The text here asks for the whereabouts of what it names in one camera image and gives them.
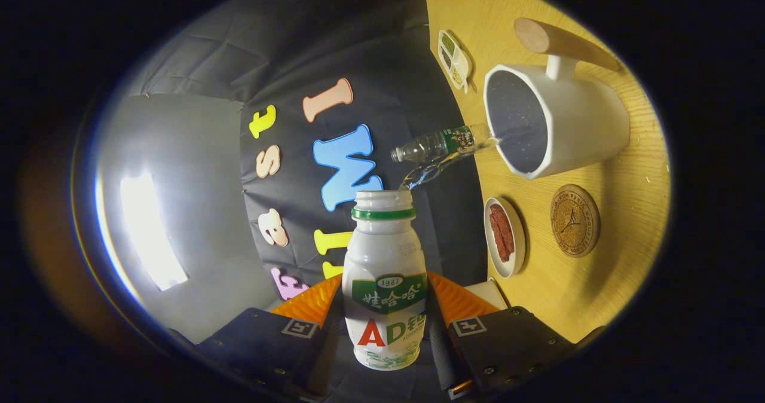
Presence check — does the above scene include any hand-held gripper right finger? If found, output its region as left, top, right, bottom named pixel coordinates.
left=424, top=271, right=577, bottom=401

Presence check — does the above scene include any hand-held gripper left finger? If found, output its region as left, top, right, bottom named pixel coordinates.
left=197, top=273, right=345, bottom=401

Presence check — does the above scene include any round cork coaster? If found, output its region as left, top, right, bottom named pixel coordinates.
left=550, top=184, right=601, bottom=258

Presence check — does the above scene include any white juice bottle green label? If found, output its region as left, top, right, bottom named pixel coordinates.
left=342, top=190, right=429, bottom=371

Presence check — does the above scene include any white cup wooden handle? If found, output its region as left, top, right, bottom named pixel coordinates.
left=483, top=17, right=631, bottom=181

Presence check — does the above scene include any clear plastic water bottle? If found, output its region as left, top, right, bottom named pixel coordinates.
left=391, top=124, right=494, bottom=163

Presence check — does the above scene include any cream toaster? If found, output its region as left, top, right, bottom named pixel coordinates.
left=465, top=277, right=509, bottom=311

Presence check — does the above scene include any white round plate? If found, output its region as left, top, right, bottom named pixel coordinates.
left=484, top=197, right=527, bottom=279

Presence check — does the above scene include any wooden table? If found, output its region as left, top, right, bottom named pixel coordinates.
left=420, top=0, right=671, bottom=344

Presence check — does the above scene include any red sausage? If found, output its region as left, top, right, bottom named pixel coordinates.
left=498, top=204, right=516, bottom=254
left=489, top=212, right=509, bottom=263

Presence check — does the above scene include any white divided dish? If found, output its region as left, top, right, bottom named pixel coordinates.
left=437, top=29, right=474, bottom=94

